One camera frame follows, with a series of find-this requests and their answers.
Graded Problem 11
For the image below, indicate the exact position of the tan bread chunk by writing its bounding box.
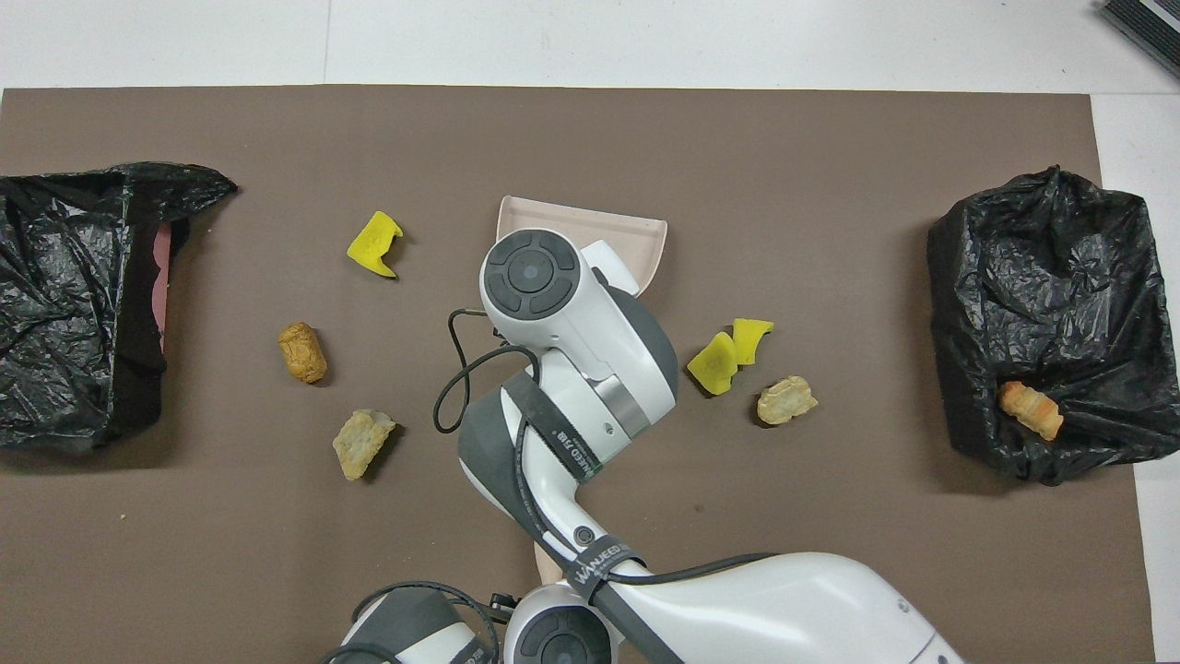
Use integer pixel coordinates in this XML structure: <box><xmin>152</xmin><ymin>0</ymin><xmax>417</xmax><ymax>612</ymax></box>
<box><xmin>333</xmin><ymin>409</ymin><xmax>397</xmax><ymax>481</ymax></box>

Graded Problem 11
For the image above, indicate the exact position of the striped orange croissant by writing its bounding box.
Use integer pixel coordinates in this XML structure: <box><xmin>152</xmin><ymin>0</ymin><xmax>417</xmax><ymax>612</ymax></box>
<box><xmin>1000</xmin><ymin>381</ymin><xmax>1065</xmax><ymax>441</ymax></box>

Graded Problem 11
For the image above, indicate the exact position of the black bag lined bin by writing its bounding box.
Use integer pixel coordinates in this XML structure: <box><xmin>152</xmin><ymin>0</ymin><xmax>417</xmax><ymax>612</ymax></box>
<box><xmin>927</xmin><ymin>166</ymin><xmax>1180</xmax><ymax>487</ymax></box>

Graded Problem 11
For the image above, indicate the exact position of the beige brush with black bristles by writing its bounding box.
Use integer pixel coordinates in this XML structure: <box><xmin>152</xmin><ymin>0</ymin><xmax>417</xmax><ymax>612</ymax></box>
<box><xmin>533</xmin><ymin>539</ymin><xmax>568</xmax><ymax>584</ymax></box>

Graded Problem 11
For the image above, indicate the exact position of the black trash bag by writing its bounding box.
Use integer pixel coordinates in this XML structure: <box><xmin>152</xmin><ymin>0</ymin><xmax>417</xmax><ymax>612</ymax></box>
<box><xmin>0</xmin><ymin>162</ymin><xmax>239</xmax><ymax>455</ymax></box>

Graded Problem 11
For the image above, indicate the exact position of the pink plastic bin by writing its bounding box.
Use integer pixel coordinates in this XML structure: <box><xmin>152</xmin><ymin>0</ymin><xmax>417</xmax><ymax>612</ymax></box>
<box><xmin>152</xmin><ymin>226</ymin><xmax>173</xmax><ymax>351</ymax></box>

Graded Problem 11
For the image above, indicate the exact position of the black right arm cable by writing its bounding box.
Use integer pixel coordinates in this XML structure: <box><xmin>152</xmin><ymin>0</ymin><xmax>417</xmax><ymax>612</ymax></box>
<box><xmin>433</xmin><ymin>307</ymin><xmax>780</xmax><ymax>664</ymax></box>

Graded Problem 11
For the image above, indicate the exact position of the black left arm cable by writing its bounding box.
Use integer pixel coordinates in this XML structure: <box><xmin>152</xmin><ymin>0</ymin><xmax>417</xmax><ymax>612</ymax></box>
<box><xmin>355</xmin><ymin>580</ymin><xmax>503</xmax><ymax>664</ymax></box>

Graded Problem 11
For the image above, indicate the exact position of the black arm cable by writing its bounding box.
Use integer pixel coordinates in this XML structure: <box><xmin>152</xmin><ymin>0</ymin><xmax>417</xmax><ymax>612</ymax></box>
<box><xmin>355</xmin><ymin>580</ymin><xmax>503</xmax><ymax>664</ymax></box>
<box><xmin>433</xmin><ymin>307</ymin><xmax>780</xmax><ymax>664</ymax></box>

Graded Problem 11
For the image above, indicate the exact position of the dark ribbed object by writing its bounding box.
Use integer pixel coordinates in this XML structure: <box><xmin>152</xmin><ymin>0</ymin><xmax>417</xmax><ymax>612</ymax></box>
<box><xmin>1097</xmin><ymin>0</ymin><xmax>1180</xmax><ymax>79</ymax></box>

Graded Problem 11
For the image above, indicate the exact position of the small yellow sponge piece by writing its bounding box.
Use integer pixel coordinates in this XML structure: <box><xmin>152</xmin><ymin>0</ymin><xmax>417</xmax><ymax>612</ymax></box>
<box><xmin>687</xmin><ymin>332</ymin><xmax>739</xmax><ymax>397</ymax></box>
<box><xmin>733</xmin><ymin>318</ymin><xmax>775</xmax><ymax>366</ymax></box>

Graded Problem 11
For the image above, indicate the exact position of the brown table mat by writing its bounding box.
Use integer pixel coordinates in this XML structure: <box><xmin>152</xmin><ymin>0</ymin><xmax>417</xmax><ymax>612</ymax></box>
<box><xmin>0</xmin><ymin>86</ymin><xmax>1155</xmax><ymax>664</ymax></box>

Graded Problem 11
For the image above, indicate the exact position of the yellow sponge with green backing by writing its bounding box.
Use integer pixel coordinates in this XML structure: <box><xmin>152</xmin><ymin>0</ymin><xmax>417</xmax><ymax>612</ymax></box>
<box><xmin>347</xmin><ymin>211</ymin><xmax>405</xmax><ymax>279</ymax></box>

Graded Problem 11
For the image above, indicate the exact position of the pale round pastry piece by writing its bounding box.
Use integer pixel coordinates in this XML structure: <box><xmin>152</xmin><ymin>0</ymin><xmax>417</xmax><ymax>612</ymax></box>
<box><xmin>757</xmin><ymin>375</ymin><xmax>820</xmax><ymax>426</ymax></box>

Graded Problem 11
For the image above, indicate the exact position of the beige plastic dustpan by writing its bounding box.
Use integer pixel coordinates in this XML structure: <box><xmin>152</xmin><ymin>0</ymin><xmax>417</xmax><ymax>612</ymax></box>
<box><xmin>496</xmin><ymin>196</ymin><xmax>668</xmax><ymax>296</ymax></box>

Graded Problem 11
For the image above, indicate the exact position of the brown bread roll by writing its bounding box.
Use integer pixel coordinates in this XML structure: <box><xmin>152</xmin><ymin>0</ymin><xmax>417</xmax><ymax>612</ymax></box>
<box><xmin>277</xmin><ymin>322</ymin><xmax>328</xmax><ymax>385</ymax></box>

